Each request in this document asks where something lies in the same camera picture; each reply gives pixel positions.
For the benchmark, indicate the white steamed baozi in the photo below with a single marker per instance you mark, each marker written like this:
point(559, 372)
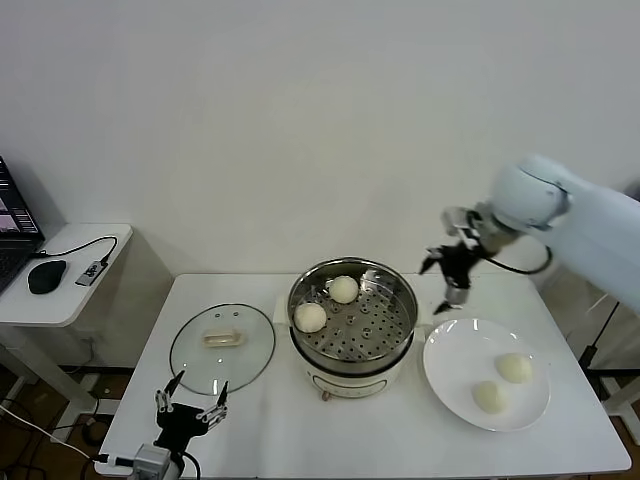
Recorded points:
point(491, 396)
point(343, 289)
point(515, 367)
point(310, 317)

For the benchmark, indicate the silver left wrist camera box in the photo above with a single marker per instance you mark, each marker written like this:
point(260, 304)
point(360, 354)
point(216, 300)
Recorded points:
point(150, 460)

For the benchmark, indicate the white round plate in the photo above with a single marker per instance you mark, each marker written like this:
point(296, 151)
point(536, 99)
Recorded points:
point(460, 360)

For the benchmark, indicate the cream electric cooker base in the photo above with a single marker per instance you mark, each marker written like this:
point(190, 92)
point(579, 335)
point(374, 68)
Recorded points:
point(350, 385)

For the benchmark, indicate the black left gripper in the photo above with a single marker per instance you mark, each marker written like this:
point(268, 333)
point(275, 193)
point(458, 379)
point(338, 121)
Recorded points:
point(177, 425)

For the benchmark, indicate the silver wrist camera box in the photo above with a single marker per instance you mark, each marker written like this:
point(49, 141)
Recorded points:
point(457, 220)
point(150, 460)

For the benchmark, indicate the black computer mouse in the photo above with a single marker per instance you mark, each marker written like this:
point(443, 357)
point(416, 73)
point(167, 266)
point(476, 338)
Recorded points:
point(46, 276)

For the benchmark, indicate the black open laptop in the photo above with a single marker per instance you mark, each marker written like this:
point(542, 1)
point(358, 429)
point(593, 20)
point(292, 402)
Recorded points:
point(12, 220)

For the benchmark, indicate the black round floor object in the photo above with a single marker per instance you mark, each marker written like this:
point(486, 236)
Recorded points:
point(92, 434)

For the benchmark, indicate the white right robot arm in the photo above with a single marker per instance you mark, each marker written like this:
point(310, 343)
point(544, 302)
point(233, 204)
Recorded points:
point(590, 225)

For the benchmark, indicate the white side table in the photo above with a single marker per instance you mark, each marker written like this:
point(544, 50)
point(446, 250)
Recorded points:
point(75, 305)

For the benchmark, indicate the stainless steel steamer pot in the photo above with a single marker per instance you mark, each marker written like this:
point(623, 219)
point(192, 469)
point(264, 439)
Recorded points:
point(380, 340)

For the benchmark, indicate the grey USB hub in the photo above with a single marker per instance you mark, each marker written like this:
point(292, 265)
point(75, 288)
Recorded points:
point(91, 273)

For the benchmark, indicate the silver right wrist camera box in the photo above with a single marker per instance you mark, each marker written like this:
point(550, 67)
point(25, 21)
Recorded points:
point(457, 220)

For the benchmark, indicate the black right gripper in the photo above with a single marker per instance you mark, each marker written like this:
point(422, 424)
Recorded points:
point(460, 267)

